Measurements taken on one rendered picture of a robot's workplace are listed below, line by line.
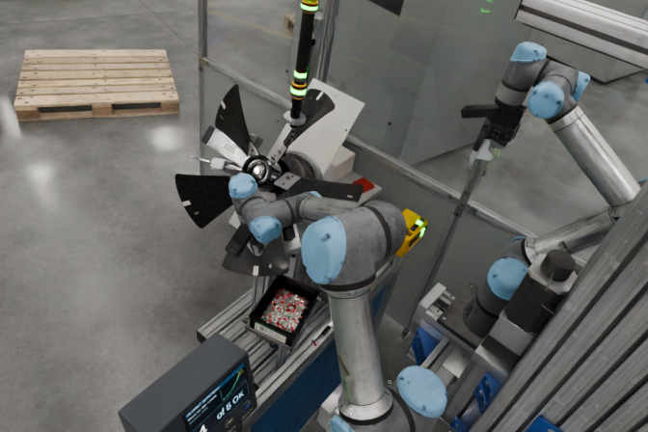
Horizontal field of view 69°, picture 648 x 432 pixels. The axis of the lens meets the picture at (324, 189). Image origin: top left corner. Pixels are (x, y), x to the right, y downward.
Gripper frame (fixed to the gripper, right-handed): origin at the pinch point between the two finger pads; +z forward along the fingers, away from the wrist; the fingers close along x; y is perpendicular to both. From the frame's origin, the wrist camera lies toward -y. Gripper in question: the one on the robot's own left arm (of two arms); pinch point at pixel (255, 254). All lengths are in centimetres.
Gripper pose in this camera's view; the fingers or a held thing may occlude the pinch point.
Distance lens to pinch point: 156.9
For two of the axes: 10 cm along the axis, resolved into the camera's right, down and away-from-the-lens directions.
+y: 6.3, -6.3, 4.6
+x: -7.7, -4.8, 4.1
